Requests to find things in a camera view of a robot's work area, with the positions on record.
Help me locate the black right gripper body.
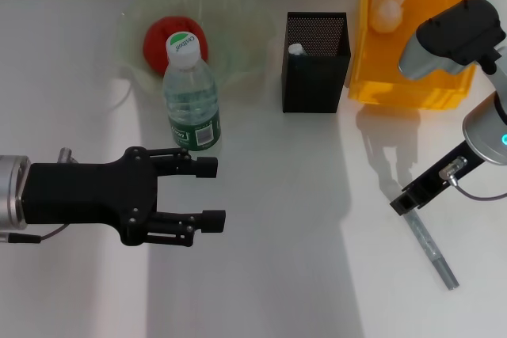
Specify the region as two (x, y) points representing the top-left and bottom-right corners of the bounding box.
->
(400, 138), (487, 211)

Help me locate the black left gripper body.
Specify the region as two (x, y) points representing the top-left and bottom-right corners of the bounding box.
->
(21, 146), (159, 247)

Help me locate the grey glitter pen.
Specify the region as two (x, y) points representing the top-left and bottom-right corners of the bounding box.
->
(406, 211), (460, 291)

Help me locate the clear water bottle green label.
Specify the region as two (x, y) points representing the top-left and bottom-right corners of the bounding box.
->
(162, 31), (223, 152)

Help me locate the white paper ball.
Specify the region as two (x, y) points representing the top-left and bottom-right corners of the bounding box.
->
(370, 0), (407, 34)

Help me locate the red-orange knitted orange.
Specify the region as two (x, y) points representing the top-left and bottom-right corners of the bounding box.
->
(143, 16), (209, 76)

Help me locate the black mesh pen holder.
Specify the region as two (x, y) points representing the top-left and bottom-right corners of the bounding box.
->
(281, 11), (353, 114)

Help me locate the green glass fruit plate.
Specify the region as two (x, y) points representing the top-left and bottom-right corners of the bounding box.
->
(118, 0), (278, 96)

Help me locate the yellow plastic storage bin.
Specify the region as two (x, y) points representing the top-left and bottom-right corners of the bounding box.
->
(347, 0), (477, 111)

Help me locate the right arm gripper cable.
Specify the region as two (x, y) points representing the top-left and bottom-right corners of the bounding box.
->
(437, 157), (507, 201)

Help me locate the arm gripper cable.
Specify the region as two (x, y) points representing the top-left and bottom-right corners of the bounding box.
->
(437, 157), (507, 201)
(0, 146), (78, 245)

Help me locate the left arm gripper cable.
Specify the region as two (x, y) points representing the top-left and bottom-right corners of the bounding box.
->
(0, 146), (78, 245)

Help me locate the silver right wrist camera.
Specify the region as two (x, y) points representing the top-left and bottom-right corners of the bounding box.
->
(398, 0), (507, 81)

